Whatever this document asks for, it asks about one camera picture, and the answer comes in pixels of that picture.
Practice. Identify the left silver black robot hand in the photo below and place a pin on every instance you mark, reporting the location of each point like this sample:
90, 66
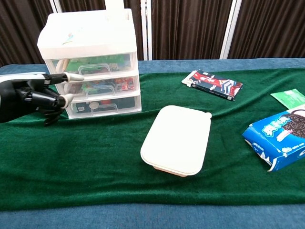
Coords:
26, 95

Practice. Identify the clear drawer with green packets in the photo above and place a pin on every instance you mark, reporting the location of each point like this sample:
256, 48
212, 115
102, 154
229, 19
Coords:
128, 63

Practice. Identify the white plastic drawer cabinet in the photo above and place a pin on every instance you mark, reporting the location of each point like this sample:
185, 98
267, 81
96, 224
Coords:
95, 35

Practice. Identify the clear drawer with dark contents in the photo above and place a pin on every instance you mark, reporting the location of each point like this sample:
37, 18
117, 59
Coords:
126, 105

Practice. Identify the clear drawer with red snacks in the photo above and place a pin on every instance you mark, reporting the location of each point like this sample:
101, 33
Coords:
133, 84

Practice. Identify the beige wooden stick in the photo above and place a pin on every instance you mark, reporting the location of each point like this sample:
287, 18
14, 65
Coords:
60, 65

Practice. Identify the green packets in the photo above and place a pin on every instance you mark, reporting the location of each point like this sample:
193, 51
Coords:
95, 62

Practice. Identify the green velvet cloth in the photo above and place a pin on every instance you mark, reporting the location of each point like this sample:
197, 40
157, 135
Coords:
83, 155

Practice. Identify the white lidded lunch box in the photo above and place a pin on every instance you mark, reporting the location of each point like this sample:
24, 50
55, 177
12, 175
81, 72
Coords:
178, 138

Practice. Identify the dark curtain folding screen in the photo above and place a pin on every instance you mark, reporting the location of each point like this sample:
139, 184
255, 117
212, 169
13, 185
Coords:
188, 28

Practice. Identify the blue tablecloth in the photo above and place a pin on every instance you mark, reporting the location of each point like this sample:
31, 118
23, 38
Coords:
152, 218

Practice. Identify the dark blue red snack packet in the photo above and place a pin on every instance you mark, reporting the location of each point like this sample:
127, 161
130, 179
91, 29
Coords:
212, 83

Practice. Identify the blue Oreo cookie box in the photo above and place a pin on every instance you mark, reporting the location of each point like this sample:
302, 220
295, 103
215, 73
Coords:
274, 140

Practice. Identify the green sachet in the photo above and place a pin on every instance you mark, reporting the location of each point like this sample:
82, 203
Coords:
289, 97

